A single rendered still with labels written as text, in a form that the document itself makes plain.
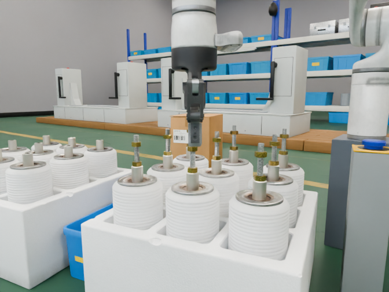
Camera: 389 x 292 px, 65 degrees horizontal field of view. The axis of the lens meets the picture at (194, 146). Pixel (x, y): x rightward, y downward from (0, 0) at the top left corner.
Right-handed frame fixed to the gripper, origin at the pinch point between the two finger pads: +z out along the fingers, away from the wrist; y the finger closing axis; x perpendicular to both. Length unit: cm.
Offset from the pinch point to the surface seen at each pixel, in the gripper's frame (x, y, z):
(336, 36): 220, -411, -88
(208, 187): 2.4, 0.3, 9.3
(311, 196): 27.8, -16.1, 16.9
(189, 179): -1.0, 0.8, 7.7
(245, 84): 183, -913, -30
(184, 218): -1.8, 4.5, 13.2
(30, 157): -37.7, -18.1, 7.4
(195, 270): -0.1, 8.8, 19.8
